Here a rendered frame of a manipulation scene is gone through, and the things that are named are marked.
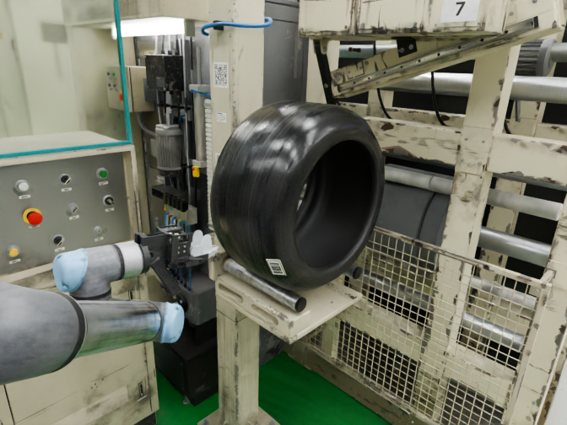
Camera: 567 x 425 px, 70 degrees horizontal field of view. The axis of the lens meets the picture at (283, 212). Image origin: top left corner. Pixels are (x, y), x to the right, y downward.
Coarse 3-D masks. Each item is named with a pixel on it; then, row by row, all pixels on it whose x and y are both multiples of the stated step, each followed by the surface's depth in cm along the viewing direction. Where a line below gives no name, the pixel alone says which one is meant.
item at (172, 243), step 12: (156, 228) 91; (168, 228) 92; (180, 228) 93; (144, 240) 84; (156, 240) 86; (168, 240) 88; (180, 240) 89; (144, 252) 83; (156, 252) 87; (168, 252) 88; (180, 252) 90; (144, 264) 83; (168, 264) 89
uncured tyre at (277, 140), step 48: (240, 144) 106; (288, 144) 99; (336, 144) 140; (240, 192) 102; (288, 192) 98; (336, 192) 148; (240, 240) 107; (288, 240) 103; (336, 240) 142; (288, 288) 116
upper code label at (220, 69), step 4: (216, 64) 127; (220, 64) 125; (224, 64) 124; (216, 68) 127; (220, 68) 126; (224, 68) 124; (216, 72) 128; (220, 72) 126; (224, 72) 125; (216, 76) 128; (220, 76) 127; (224, 76) 125; (216, 80) 129; (220, 80) 127; (224, 80) 126; (216, 84) 129; (220, 84) 128; (224, 84) 126; (228, 88) 125
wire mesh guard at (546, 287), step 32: (448, 256) 130; (480, 288) 125; (544, 288) 112; (416, 320) 145; (512, 320) 121; (320, 352) 184; (448, 384) 141; (512, 384) 125; (416, 416) 153; (480, 416) 135; (512, 416) 128
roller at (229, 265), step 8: (224, 264) 135; (232, 264) 134; (232, 272) 133; (240, 272) 130; (248, 272) 128; (248, 280) 127; (256, 280) 125; (264, 280) 124; (264, 288) 123; (272, 288) 121; (280, 288) 120; (272, 296) 121; (280, 296) 118; (288, 296) 117; (296, 296) 116; (288, 304) 116; (296, 304) 114; (304, 304) 116
